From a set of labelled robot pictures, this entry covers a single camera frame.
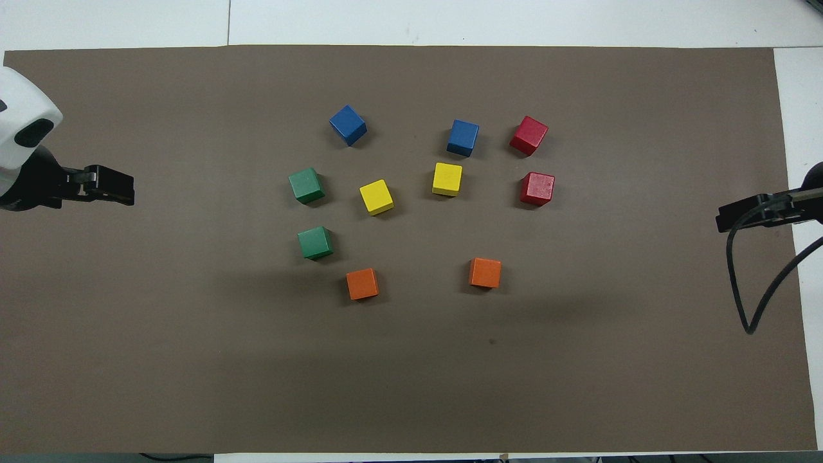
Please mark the yellow wooden block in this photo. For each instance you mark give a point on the yellow wooden block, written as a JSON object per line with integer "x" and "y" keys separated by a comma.
{"x": 447, "y": 179}
{"x": 376, "y": 196}

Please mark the brown table mat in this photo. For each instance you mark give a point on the brown table mat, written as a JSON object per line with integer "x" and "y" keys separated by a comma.
{"x": 411, "y": 373}

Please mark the red wooden block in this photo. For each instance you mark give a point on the red wooden block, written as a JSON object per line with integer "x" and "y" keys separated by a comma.
{"x": 537, "y": 188}
{"x": 528, "y": 135}

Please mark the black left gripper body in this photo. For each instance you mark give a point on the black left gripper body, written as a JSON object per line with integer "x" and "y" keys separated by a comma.
{"x": 38, "y": 183}

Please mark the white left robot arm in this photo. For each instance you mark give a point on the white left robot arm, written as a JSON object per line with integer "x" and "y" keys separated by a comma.
{"x": 22, "y": 109}

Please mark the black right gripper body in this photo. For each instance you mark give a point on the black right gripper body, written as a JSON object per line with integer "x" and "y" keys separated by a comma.
{"x": 815, "y": 193}

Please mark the green wooden block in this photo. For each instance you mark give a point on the green wooden block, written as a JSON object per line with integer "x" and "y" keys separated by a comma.
{"x": 315, "y": 242}
{"x": 306, "y": 185}

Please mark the blue wooden block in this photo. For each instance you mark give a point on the blue wooden block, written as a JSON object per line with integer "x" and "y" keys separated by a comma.
{"x": 463, "y": 137}
{"x": 348, "y": 125}

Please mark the orange wooden block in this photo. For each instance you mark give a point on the orange wooden block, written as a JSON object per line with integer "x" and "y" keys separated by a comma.
{"x": 485, "y": 272}
{"x": 362, "y": 283}

